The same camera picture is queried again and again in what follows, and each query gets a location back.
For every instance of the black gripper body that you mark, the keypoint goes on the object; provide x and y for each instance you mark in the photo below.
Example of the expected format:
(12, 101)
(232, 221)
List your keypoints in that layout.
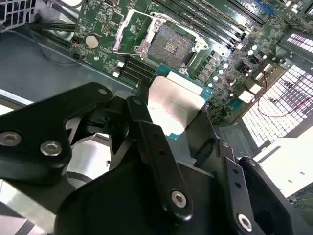
(122, 200)

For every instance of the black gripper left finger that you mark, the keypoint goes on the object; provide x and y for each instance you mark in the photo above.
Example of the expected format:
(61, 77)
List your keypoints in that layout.
(36, 122)

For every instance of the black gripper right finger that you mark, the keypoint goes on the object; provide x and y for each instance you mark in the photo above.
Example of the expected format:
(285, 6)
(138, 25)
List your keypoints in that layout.
(264, 195)

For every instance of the silver CPU green edge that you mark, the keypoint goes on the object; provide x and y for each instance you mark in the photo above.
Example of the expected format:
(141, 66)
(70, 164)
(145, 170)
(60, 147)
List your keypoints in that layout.
(171, 98)

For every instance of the metal socket cover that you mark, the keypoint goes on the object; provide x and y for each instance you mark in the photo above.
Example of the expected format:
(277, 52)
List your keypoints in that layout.
(121, 34)

